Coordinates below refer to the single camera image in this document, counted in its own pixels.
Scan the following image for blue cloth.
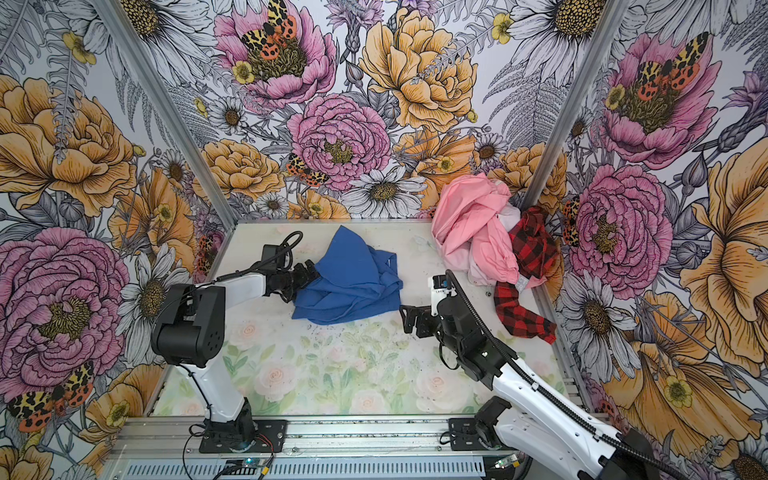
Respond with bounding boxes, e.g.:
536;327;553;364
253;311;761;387
292;226;403;325

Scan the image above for red black plaid cloth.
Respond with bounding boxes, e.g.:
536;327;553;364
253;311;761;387
494;206;557;344

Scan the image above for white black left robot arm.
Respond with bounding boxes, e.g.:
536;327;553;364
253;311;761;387
151;260;319;425

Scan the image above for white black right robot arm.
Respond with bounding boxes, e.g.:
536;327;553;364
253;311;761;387
399;271;662;479

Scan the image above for pink cloth garment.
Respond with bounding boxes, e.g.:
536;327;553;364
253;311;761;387
431;173;543;288

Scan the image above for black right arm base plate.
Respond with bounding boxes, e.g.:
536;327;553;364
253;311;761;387
439;417;502;451

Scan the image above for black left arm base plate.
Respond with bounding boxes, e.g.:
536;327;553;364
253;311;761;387
199;419;288;454

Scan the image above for aluminium front rail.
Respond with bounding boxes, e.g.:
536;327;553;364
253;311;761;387
101;414;544;479

